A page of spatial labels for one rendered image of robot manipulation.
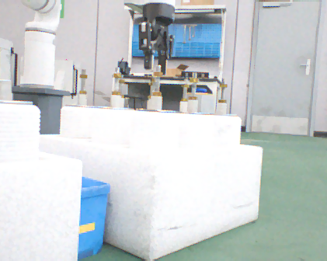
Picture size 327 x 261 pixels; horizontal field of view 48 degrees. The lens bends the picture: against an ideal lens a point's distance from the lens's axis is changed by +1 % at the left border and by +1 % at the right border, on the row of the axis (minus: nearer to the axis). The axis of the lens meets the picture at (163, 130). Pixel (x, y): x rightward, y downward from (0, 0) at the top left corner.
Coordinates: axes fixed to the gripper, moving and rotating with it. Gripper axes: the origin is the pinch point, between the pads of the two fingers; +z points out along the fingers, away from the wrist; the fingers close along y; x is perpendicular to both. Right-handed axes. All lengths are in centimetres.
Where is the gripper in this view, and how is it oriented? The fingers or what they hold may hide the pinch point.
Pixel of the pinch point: (155, 67)
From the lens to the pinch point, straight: 87.3
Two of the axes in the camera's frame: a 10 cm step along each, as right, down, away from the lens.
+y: 4.4, -0.2, 9.0
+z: -0.6, 10.0, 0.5
